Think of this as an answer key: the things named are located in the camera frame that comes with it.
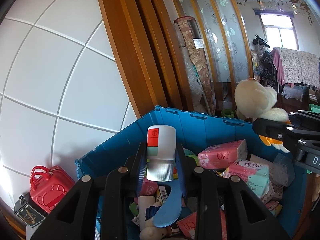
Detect floral hanging cloth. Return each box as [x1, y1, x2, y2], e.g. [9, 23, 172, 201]
[271, 47, 319, 89]

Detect rolled patterned carpet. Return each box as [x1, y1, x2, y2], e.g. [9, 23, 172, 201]
[174, 16, 215, 115]

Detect blue plastic crate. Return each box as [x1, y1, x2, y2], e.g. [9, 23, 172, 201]
[76, 107, 307, 239]

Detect white red-label bottle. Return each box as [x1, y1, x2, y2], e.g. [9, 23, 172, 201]
[146, 125, 176, 182]

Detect black gift box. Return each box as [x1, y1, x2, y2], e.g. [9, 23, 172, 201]
[14, 193, 48, 228]

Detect red bear suitcase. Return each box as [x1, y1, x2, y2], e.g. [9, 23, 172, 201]
[30, 165, 75, 213]

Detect blue shoe insole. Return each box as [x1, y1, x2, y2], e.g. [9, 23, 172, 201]
[153, 179, 182, 228]

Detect small white plush toy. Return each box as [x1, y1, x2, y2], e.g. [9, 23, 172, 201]
[139, 217, 168, 240]

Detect pink green tissue pack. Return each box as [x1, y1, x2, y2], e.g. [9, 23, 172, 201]
[221, 159, 270, 198]

